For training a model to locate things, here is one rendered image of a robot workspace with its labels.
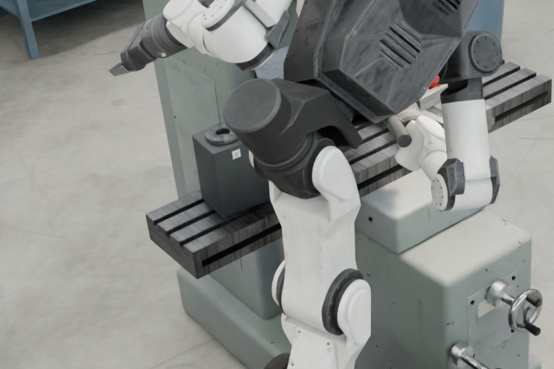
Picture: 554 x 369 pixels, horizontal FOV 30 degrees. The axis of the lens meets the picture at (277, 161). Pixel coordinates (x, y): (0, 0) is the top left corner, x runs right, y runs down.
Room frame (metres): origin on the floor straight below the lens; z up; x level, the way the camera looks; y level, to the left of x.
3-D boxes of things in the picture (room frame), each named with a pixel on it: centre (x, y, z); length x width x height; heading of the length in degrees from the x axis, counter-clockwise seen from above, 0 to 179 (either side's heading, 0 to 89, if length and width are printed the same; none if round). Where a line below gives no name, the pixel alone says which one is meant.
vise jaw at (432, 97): (2.49, -0.44, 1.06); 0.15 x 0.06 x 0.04; 125
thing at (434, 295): (2.44, -0.30, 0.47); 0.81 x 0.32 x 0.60; 32
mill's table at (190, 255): (2.43, -0.24, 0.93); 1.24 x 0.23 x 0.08; 122
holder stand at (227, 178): (2.23, 0.08, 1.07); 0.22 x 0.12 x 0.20; 117
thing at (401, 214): (2.46, -0.29, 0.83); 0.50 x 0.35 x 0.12; 32
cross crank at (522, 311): (2.04, -0.56, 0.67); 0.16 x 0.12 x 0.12; 32
